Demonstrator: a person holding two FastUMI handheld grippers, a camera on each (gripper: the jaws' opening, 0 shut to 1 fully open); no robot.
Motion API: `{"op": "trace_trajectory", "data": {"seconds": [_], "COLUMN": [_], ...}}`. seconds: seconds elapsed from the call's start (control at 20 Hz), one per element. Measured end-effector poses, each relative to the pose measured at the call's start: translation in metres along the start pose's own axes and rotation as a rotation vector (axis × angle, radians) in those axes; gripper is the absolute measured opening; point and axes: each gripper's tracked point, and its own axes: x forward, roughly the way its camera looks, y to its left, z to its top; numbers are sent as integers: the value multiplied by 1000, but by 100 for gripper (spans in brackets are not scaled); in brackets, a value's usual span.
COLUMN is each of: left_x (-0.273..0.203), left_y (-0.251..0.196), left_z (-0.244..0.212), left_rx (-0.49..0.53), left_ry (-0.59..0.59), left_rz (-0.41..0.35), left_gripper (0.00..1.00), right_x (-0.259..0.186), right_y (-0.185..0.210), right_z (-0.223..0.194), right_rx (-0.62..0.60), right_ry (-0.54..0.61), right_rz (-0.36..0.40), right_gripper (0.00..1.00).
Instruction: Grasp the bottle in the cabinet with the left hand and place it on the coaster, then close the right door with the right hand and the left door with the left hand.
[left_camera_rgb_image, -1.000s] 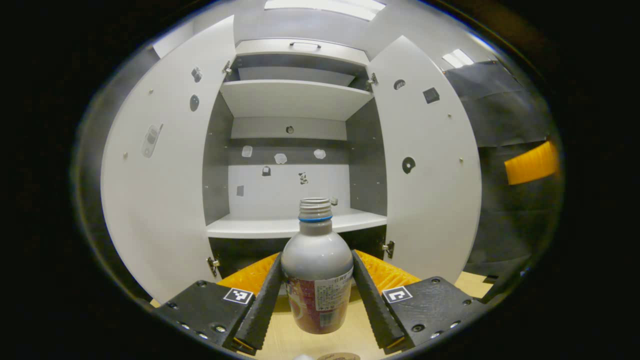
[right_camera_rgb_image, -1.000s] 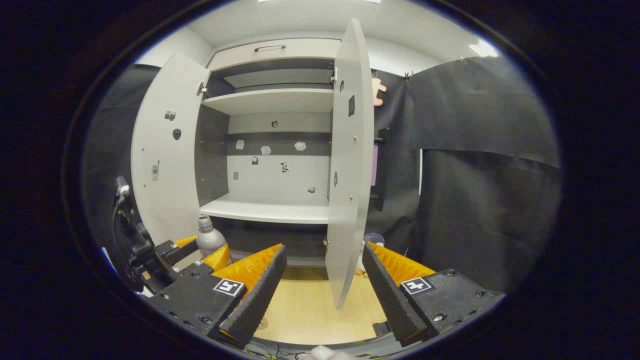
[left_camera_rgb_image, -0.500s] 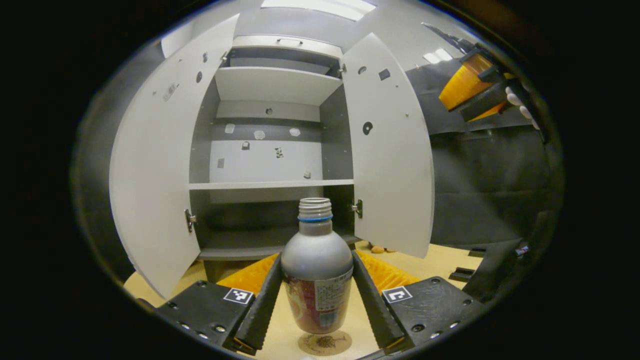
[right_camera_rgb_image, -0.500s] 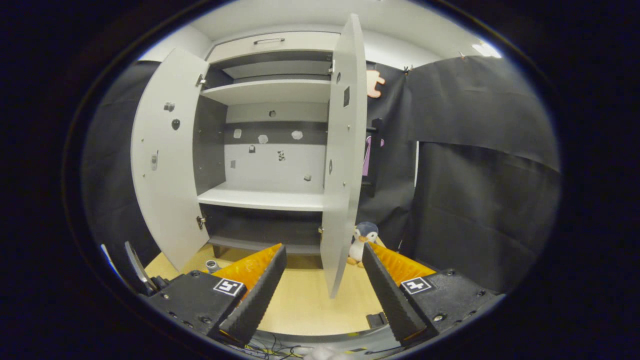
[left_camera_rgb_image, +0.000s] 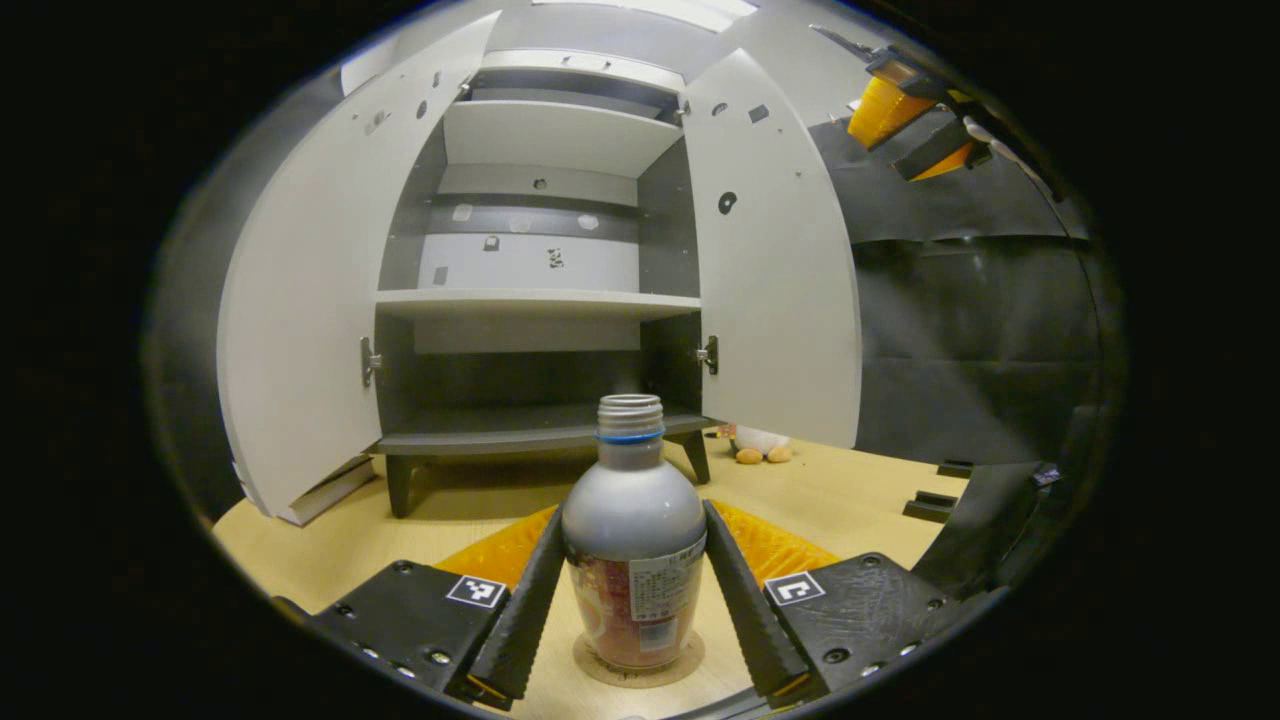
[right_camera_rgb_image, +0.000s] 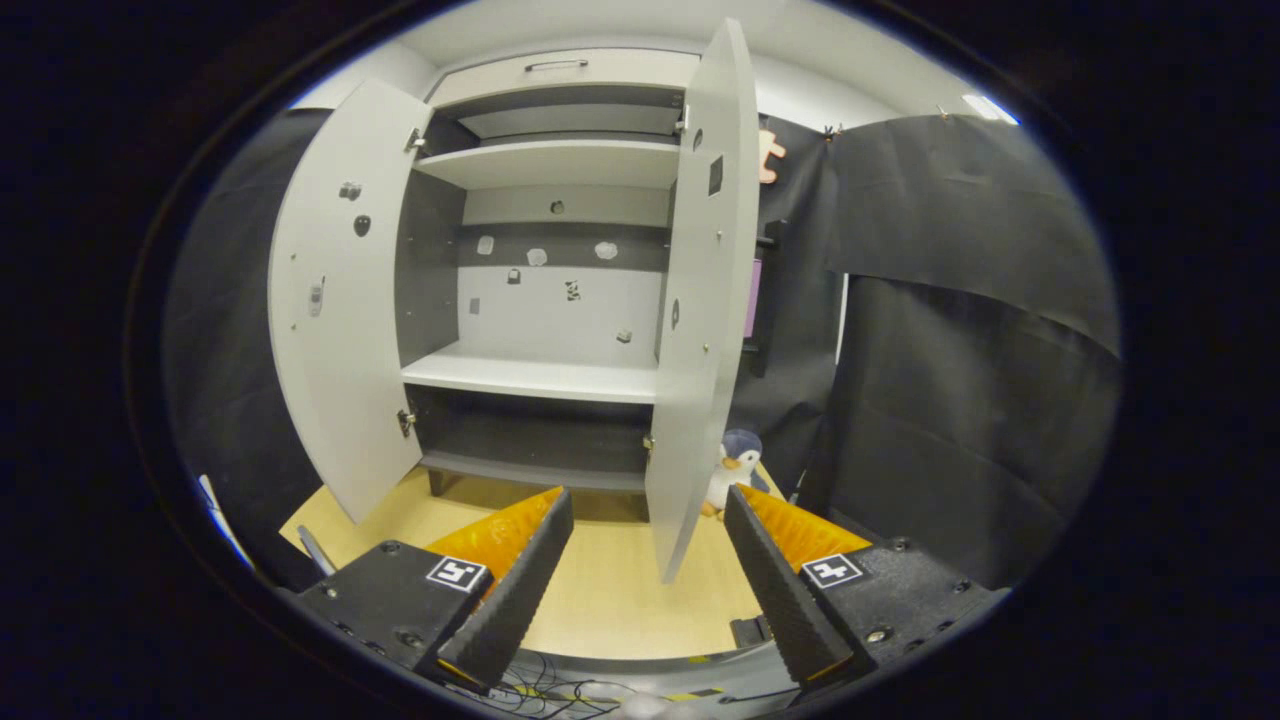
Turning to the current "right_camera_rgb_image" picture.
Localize white cabinet shelf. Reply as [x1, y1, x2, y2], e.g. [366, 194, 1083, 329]
[413, 140, 683, 191]
[402, 343, 661, 404]

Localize black backdrop cloth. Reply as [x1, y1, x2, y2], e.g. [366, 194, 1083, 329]
[165, 105, 1123, 591]

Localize tangled black cables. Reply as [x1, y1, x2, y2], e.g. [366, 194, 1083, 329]
[495, 648, 641, 719]

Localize white cabinet door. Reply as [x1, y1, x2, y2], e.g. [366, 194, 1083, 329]
[645, 18, 761, 584]
[268, 78, 466, 526]

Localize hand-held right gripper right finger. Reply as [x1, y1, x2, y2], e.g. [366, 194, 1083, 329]
[722, 484, 1011, 696]

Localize ceiling light panel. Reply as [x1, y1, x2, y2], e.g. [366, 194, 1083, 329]
[962, 93, 1019, 126]

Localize penguin plush toy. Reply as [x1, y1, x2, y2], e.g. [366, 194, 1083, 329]
[700, 430, 766, 521]

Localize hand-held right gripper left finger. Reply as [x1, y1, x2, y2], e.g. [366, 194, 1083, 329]
[290, 487, 576, 698]

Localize white cabinet drawer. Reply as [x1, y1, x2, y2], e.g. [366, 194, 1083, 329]
[428, 48, 701, 109]

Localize white cabinet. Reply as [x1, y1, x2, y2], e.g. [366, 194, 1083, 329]
[395, 48, 701, 496]

